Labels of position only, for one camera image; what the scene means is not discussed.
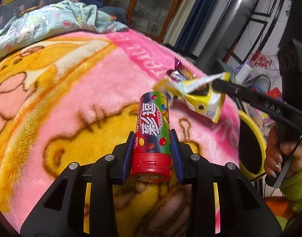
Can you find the light blue cartoon quilt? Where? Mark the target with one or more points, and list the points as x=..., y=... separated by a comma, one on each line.
x=47, y=22

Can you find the red picture book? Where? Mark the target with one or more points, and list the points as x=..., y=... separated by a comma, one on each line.
x=274, y=93

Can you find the black speaker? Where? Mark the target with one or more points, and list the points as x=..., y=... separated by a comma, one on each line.
x=293, y=64

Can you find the orange cloth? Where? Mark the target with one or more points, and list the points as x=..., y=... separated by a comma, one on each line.
x=279, y=206

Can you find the yellow white snack wrapper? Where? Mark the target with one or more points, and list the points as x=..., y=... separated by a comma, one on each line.
x=202, y=101

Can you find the red berry branches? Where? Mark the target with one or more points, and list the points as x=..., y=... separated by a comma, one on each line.
x=261, y=59

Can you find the colourful candy tube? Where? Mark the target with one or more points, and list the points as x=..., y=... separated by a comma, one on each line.
x=152, y=130

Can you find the person's right forearm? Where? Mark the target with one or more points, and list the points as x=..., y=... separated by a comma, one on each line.
x=296, y=187

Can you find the silver standing air conditioner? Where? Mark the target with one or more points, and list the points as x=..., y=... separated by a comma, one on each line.
x=227, y=24

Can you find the blue sofa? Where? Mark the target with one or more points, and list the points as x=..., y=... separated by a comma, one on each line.
x=113, y=11

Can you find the yellow trash bin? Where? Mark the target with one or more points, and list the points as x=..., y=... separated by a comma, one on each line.
x=252, y=148

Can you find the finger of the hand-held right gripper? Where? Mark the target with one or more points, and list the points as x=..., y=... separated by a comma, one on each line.
x=232, y=88

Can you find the person's right hand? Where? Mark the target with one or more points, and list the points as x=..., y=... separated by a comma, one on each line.
x=273, y=153

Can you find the purple candy wrapper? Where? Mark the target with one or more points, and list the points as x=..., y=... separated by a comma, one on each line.
x=179, y=71

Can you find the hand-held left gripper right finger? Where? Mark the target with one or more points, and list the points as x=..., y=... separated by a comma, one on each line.
x=176, y=153

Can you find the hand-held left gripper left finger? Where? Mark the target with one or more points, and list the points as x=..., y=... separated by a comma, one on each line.
x=128, y=153

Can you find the pink cartoon blanket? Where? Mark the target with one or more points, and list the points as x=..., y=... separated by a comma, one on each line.
x=79, y=91

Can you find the black television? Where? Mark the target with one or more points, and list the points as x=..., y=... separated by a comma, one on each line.
x=298, y=22

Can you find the grey board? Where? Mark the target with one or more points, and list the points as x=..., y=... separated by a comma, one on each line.
x=225, y=67

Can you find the wooden framed glass door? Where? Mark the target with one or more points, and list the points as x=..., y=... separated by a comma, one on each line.
x=146, y=7

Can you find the person's green clothing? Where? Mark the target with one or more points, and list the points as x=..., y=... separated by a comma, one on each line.
x=286, y=223

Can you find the white paper roll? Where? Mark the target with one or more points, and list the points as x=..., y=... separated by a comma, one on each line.
x=243, y=72

